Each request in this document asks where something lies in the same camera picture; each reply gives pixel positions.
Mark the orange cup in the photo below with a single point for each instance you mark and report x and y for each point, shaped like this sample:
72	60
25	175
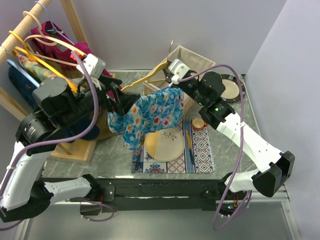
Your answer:
198	124

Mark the patterned placemat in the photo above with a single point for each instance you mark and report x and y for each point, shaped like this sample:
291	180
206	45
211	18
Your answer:
202	151

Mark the yellow cream dinner plate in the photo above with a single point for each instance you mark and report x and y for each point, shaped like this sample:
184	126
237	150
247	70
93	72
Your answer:
165	145

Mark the gold knife green handle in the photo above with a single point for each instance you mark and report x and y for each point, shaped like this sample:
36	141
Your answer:
189	141

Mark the orange plastic hanger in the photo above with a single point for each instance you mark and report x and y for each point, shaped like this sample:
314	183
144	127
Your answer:
33	58

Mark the yellow plastic hanger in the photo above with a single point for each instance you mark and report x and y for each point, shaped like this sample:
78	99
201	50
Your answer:
161	66

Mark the aluminium frame rail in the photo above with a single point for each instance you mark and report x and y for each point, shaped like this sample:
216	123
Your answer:
264	219

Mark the wicker basket with liner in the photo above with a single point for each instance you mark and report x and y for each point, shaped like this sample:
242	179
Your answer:
193	60

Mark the blue wire hanger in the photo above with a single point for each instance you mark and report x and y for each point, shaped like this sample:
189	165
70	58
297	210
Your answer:
53	28

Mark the blue floral skirt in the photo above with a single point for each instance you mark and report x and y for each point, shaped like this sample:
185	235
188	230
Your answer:
159	110

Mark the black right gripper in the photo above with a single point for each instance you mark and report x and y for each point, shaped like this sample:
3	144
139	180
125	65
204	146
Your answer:
167	75

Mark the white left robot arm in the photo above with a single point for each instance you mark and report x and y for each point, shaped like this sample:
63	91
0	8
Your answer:
23	194

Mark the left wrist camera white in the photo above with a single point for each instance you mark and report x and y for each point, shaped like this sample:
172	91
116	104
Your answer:
91	66

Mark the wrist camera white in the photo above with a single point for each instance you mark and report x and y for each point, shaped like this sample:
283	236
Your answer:
91	66
178	68

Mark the light blue wide hanger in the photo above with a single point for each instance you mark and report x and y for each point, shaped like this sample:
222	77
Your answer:
23	72

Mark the magenta pleated skirt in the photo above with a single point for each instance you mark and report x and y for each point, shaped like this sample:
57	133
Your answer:
58	51

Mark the cream wooden hanger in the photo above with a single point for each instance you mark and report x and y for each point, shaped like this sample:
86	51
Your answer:
43	39

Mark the striped rim dark plate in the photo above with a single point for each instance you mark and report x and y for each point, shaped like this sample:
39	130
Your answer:
232	91

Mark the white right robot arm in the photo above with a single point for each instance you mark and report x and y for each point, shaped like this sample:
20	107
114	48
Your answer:
273	167

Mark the dark denim skirt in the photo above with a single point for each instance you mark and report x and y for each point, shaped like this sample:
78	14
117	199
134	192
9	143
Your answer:
26	88

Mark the pastel floral skirt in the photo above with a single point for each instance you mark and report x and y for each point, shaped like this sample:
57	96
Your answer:
41	72

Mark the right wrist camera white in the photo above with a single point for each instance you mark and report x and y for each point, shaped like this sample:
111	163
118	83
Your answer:
178	68

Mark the brown skirt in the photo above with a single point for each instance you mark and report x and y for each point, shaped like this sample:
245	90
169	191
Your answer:
100	130

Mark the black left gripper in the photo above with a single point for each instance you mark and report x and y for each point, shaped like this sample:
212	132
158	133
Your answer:
123	101

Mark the gold fork green handle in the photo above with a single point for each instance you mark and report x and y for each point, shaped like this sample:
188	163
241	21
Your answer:
142	141

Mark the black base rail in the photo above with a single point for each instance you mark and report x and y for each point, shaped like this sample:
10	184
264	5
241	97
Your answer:
133	194

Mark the wooden clothes rack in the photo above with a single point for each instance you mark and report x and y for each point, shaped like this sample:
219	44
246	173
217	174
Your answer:
78	150

